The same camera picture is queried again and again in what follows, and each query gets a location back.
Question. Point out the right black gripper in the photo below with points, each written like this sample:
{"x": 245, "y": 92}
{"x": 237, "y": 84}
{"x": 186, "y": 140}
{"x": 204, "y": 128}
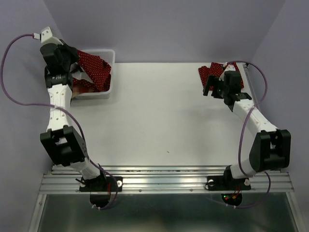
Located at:
{"x": 211, "y": 81}

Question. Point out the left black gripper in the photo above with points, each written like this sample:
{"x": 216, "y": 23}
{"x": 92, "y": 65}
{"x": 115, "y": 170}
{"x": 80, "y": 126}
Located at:
{"x": 72, "y": 50}

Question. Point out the red polka dot skirt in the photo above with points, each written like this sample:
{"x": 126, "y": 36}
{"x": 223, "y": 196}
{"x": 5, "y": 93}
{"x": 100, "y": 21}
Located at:
{"x": 215, "y": 69}
{"x": 92, "y": 69}

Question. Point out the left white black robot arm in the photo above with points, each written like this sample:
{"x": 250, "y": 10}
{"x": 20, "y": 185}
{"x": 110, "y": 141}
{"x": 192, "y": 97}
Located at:
{"x": 63, "y": 143}

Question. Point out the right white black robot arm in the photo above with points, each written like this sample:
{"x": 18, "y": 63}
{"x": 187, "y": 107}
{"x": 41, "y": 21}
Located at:
{"x": 271, "y": 146}

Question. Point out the white plastic basket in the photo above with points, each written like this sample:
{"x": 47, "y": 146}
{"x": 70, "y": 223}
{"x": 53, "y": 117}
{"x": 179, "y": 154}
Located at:
{"x": 109, "y": 56}

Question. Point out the red cream plaid skirt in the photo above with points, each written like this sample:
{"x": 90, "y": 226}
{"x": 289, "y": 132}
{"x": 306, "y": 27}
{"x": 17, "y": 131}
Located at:
{"x": 82, "y": 86}

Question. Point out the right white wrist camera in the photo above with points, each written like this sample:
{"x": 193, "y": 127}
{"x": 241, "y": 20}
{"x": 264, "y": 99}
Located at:
{"x": 226, "y": 68}

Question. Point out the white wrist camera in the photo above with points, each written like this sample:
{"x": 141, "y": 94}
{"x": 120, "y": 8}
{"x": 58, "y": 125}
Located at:
{"x": 46, "y": 36}
{"x": 226, "y": 68}

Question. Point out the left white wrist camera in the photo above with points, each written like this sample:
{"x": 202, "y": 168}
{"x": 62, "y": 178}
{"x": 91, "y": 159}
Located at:
{"x": 46, "y": 36}

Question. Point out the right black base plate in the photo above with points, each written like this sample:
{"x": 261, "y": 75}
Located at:
{"x": 220, "y": 183}

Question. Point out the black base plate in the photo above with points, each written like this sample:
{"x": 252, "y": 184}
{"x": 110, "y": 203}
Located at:
{"x": 101, "y": 185}
{"x": 220, "y": 183}

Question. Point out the aluminium rail frame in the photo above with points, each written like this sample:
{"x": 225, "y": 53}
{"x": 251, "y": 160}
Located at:
{"x": 164, "y": 138}

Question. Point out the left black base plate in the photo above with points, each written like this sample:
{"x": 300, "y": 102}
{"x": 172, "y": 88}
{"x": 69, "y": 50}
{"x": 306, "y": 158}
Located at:
{"x": 101, "y": 185}

